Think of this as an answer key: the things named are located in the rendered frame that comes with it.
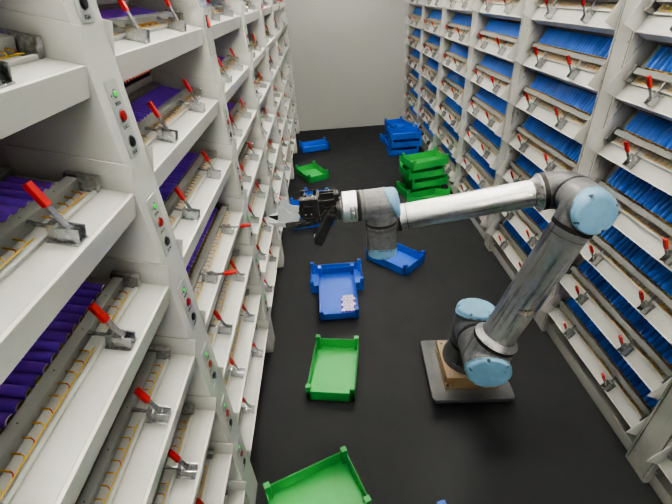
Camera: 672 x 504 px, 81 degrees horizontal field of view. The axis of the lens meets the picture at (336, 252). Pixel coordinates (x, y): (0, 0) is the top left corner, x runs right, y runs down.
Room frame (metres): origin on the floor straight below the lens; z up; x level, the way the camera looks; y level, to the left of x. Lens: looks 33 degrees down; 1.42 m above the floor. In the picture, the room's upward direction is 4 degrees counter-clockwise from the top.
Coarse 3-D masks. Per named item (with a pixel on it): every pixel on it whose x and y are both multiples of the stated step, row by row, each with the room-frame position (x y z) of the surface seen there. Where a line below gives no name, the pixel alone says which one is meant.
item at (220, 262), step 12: (216, 204) 1.31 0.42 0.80; (228, 204) 1.32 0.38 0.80; (240, 204) 1.33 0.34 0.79; (240, 216) 1.30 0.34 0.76; (228, 240) 1.12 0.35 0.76; (216, 252) 1.05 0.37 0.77; (228, 252) 1.06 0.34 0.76; (216, 264) 0.99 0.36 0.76; (204, 288) 0.87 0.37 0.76; (216, 288) 0.88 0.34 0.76; (204, 300) 0.82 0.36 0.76; (216, 300) 0.87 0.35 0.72; (204, 312) 0.73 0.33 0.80; (204, 324) 0.73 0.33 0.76
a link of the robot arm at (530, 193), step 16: (544, 176) 1.09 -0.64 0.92; (560, 176) 1.07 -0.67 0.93; (464, 192) 1.13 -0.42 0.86; (480, 192) 1.11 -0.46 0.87; (496, 192) 1.10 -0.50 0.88; (512, 192) 1.08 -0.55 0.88; (528, 192) 1.07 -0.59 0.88; (544, 192) 1.05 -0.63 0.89; (416, 208) 1.12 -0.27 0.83; (432, 208) 1.11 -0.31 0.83; (448, 208) 1.10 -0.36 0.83; (464, 208) 1.09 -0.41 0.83; (480, 208) 1.08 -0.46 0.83; (496, 208) 1.08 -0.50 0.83; (512, 208) 1.07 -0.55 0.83; (544, 208) 1.06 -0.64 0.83; (400, 224) 1.11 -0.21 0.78; (416, 224) 1.11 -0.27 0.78; (432, 224) 1.11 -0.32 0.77
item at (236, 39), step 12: (228, 36) 2.03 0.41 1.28; (240, 36) 2.03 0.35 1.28; (228, 48) 2.03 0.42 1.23; (240, 48) 2.03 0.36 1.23; (252, 84) 2.03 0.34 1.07; (252, 96) 2.03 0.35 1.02; (252, 132) 2.03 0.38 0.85; (264, 144) 2.09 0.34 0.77; (264, 156) 2.03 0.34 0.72; (264, 168) 2.03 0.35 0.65; (276, 228) 2.03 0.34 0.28
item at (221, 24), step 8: (208, 0) 1.60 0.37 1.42; (216, 0) 2.03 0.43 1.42; (224, 0) 1.87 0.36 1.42; (232, 0) 2.03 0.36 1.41; (208, 8) 1.43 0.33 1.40; (216, 8) 1.87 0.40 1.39; (224, 8) 1.87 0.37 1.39; (232, 8) 2.03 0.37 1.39; (240, 8) 2.03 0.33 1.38; (216, 16) 1.60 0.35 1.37; (224, 16) 1.82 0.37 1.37; (232, 16) 1.86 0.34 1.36; (240, 16) 2.01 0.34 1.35; (216, 24) 1.52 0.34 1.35; (224, 24) 1.66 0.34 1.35; (232, 24) 1.82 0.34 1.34; (240, 24) 2.03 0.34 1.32; (216, 32) 1.52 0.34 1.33; (224, 32) 1.66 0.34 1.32
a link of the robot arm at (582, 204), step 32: (576, 192) 0.96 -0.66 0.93; (608, 192) 0.93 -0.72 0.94; (576, 224) 0.90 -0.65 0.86; (608, 224) 0.89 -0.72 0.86; (544, 256) 0.93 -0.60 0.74; (576, 256) 0.91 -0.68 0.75; (512, 288) 0.95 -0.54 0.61; (544, 288) 0.90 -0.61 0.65; (512, 320) 0.90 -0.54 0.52; (480, 352) 0.90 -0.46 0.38; (512, 352) 0.88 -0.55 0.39; (480, 384) 0.87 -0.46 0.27
